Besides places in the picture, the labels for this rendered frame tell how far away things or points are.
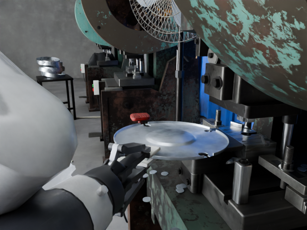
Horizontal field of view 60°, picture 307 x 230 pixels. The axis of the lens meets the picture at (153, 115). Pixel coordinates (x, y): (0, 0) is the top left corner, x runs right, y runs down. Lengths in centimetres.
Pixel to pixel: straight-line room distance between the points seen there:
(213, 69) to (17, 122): 54
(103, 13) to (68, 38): 530
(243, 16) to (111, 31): 173
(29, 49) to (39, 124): 707
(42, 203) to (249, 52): 27
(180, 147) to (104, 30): 142
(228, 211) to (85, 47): 678
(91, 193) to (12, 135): 15
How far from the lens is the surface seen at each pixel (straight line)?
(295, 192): 64
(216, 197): 67
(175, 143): 63
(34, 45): 727
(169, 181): 79
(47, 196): 34
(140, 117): 97
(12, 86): 27
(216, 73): 68
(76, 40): 721
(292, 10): 20
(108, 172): 40
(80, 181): 36
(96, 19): 193
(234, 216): 62
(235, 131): 80
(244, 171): 58
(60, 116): 26
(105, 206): 36
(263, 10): 22
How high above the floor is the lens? 104
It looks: 16 degrees down
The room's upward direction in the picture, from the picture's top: straight up
